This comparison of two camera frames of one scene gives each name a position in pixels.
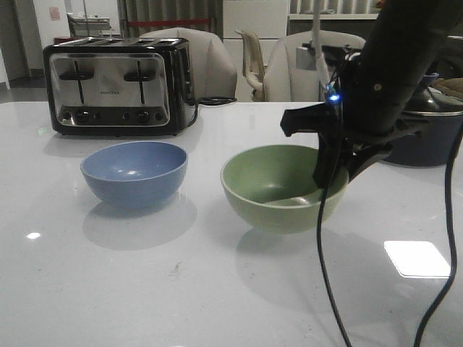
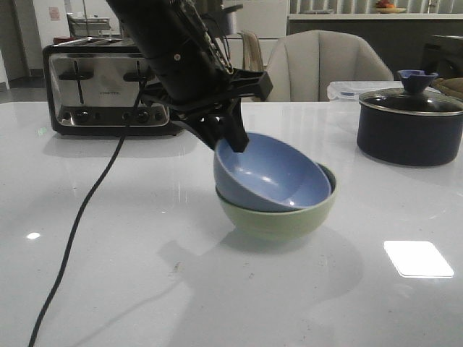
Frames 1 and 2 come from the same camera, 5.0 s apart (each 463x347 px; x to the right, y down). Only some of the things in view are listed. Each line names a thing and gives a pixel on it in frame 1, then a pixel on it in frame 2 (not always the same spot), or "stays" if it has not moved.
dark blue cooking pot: x=435 y=144 stays
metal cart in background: x=92 y=25 stays
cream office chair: x=253 y=65 stays
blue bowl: x=135 y=175 -> x=273 y=173
